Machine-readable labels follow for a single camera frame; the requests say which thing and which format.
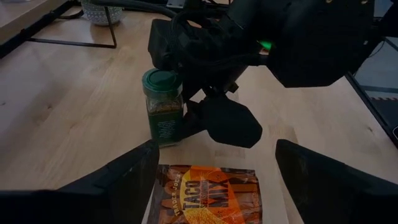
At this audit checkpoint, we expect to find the green label spice jar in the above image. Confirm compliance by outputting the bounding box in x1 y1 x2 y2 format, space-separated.
142 68 185 147

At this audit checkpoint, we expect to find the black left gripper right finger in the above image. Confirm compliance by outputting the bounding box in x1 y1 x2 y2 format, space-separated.
275 139 398 224

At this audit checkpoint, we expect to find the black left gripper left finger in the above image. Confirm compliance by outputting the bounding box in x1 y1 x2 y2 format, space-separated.
0 139 160 224

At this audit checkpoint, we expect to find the green potted succulent plant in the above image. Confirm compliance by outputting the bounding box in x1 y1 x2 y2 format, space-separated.
80 0 124 26

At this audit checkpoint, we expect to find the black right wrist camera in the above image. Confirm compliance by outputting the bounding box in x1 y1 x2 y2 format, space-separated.
147 18 187 72

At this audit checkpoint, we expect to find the wooden shelf black metal frame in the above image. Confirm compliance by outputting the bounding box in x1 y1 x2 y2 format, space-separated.
0 0 118 60

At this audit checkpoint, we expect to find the orange taco seasoning mix packet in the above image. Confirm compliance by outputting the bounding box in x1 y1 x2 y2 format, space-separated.
146 164 264 224

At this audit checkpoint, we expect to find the yellow black hazard tape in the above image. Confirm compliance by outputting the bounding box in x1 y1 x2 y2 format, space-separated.
369 95 398 102

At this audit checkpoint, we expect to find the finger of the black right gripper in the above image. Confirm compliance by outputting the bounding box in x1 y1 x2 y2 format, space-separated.
182 101 206 139
198 96 264 149

